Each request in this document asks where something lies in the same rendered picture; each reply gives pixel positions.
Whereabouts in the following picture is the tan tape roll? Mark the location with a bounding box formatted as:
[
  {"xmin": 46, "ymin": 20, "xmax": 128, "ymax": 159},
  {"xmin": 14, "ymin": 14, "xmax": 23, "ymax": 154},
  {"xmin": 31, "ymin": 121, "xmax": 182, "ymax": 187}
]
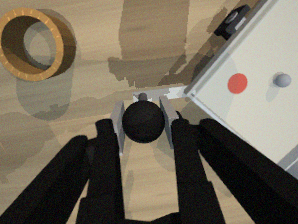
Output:
[{"xmin": 0, "ymin": 7, "xmax": 76, "ymax": 81}]

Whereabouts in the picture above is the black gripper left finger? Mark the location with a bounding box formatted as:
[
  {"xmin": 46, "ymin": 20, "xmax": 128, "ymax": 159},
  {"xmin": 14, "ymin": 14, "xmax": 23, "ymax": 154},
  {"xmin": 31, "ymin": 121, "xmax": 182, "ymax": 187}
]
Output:
[{"xmin": 0, "ymin": 101, "xmax": 126, "ymax": 224}]

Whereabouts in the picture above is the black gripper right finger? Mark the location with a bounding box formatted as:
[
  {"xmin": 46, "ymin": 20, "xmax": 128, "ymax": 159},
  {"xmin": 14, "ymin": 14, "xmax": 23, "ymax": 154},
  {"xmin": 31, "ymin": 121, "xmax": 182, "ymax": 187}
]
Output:
[{"xmin": 159, "ymin": 95, "xmax": 298, "ymax": 224}]

